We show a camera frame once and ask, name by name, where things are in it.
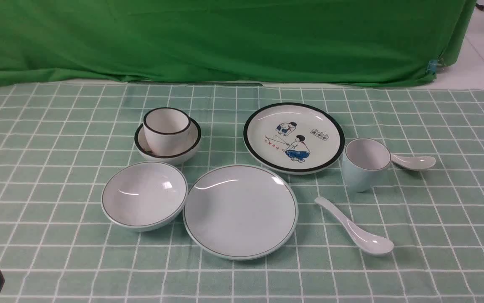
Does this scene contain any pale blue bowl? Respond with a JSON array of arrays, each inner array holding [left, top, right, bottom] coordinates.
[[101, 162, 189, 232]]

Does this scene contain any plain white ceramic spoon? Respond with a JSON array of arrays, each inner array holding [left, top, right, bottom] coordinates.
[[314, 196, 395, 256]]

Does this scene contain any pale blue cup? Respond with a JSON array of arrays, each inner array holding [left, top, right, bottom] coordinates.
[[341, 138, 391, 192]]

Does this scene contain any green checkered tablecloth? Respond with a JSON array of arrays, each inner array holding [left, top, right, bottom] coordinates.
[[0, 83, 484, 303]]

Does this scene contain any white black-rimmed cup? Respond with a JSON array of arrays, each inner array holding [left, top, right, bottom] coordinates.
[[143, 107, 190, 157]]

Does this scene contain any white black-rimmed bowl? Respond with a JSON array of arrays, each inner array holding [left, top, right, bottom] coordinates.
[[134, 118, 202, 166]]

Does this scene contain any pale blue plate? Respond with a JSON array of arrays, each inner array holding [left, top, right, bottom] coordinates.
[[183, 165, 298, 260]]

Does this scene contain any illustrated black-rimmed plate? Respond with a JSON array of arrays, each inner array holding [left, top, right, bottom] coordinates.
[[243, 102, 345, 175]]

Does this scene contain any green backdrop cloth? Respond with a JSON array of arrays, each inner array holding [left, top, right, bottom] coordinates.
[[0, 0, 475, 88]]

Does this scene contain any blue binder clip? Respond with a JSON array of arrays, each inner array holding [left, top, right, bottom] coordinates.
[[425, 60, 439, 75]]

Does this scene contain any white patterned-handle spoon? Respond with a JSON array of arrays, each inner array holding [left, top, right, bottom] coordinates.
[[391, 153, 436, 171]]

